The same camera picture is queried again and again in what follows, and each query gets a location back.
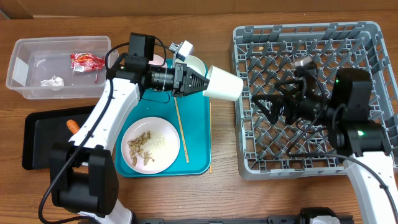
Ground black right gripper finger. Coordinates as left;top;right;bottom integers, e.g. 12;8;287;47
251;95;291;124
274;79;307;93

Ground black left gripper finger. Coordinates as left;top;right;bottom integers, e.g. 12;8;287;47
183;82;208;96
187;67;209;83

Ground white cup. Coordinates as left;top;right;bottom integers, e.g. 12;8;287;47
203;65;243;101

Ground red snack wrapper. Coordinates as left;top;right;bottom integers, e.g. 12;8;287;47
70;53;105;83

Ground orange carrot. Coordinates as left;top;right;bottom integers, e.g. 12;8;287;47
67;119;80;134

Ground white tissue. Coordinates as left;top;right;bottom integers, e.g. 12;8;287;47
40;76;65;87

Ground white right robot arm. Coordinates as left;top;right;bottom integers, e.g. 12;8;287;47
252;66;397;223

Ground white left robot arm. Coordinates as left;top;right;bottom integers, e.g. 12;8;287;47
38;33;210;223

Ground grey dishwasher rack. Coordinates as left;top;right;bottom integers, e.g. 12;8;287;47
230;21;397;180

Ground white bowl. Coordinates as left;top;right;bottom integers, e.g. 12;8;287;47
184;55;206;77

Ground pink bowl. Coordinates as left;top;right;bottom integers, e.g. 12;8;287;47
149;54;167;68

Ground wooden chopstick right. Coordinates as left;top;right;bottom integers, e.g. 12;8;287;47
208;101;213;174

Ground wooden chopstick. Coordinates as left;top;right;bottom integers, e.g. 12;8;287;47
208;101;213;174
174;97;190;164

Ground teal serving tray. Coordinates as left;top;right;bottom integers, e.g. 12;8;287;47
115;89;210;177

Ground wooden chopstick left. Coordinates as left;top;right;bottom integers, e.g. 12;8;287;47
174;97;190;164

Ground pink plate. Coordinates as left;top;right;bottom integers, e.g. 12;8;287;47
117;117;180;175

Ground peanut shell scraps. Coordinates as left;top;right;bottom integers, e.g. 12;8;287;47
127;131;155;166

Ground clear plastic bin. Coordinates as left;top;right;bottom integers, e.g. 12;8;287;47
6;36;111;100

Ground black tray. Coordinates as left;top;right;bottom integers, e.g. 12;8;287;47
22;106;94;170

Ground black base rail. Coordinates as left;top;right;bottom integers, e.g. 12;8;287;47
132;207;354;224

